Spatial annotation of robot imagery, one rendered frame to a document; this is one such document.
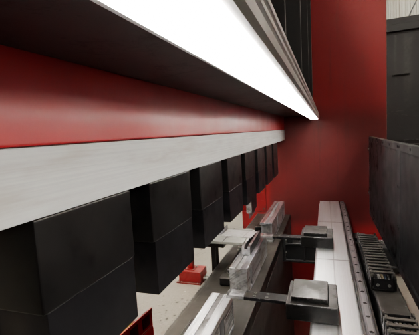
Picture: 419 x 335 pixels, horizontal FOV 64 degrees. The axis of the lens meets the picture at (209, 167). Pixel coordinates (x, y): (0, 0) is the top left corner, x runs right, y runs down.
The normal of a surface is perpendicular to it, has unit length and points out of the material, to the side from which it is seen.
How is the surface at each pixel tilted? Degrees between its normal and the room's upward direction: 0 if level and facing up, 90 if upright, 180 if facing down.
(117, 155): 90
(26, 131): 90
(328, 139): 90
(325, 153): 90
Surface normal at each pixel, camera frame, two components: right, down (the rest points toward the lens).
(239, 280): -0.32, 0.11
